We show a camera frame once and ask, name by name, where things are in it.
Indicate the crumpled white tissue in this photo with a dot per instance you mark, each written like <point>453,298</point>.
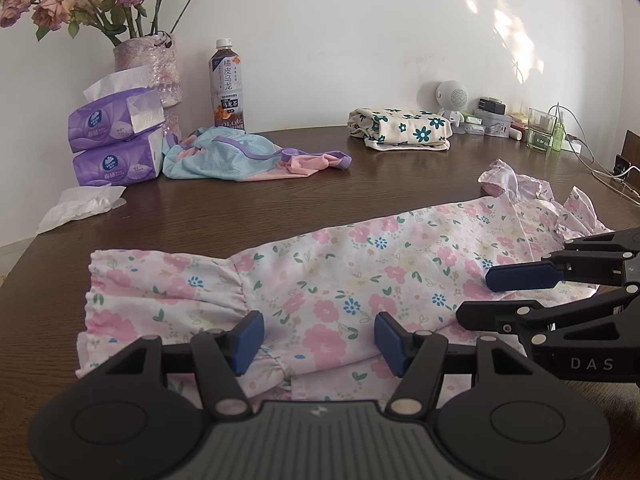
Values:
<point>81,203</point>

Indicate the folded cream blue-flower cloth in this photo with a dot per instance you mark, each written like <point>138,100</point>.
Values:
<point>392,129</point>

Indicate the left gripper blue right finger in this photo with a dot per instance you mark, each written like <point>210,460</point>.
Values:
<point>417,359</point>

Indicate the purple tissue pack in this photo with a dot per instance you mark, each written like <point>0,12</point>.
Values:
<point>124,163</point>
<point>119,107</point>

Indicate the blue pink purple garment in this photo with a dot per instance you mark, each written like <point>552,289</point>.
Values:
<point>234,155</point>

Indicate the lower purple tissue pack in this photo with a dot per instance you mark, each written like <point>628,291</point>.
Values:
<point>124,163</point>

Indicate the clear drinking glass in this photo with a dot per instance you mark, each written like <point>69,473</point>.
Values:
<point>540,129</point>

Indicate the pink floral child dress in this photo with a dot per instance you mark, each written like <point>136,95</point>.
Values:
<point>320,292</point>

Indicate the white power adapter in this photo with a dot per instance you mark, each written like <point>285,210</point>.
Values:
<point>572,144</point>

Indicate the green spray bottle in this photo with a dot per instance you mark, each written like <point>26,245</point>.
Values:
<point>559,133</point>

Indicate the grey printed tin box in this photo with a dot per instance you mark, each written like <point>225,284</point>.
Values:
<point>497,125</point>

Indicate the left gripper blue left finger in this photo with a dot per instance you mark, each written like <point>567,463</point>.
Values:
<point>222,356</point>

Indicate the upper purple tissue pack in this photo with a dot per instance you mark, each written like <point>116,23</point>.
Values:
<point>119,107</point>

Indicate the oolong tea bottle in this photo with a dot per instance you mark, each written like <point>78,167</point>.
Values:
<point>225,84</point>

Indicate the brown wooden chair back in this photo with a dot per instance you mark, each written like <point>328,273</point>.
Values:
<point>627,163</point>

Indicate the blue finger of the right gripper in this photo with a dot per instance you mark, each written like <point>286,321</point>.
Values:
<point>597,261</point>
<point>495,314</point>

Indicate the white robot figure speaker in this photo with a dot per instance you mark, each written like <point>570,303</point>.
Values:
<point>452,98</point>

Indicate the purple textured vase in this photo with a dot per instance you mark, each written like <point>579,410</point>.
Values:
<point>158,53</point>

